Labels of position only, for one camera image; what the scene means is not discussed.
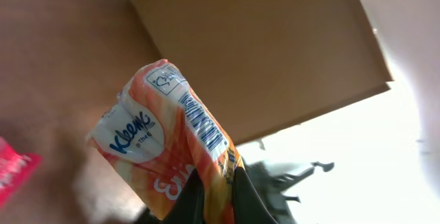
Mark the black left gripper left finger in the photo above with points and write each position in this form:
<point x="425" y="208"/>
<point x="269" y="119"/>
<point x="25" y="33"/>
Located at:
<point x="188" y="208"/>

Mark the brown cardboard panel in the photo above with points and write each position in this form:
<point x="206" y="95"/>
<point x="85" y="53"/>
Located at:
<point x="264" y="65"/>

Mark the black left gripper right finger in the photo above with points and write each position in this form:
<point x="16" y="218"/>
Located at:
<point x="247" y="205"/>

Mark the red Hacks candy bag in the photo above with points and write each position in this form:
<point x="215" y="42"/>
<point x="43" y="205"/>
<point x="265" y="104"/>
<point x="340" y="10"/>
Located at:
<point x="16" y="169"/>

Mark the orange Kleenex tissue pack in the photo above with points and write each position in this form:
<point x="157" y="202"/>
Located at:
<point x="158" y="133"/>

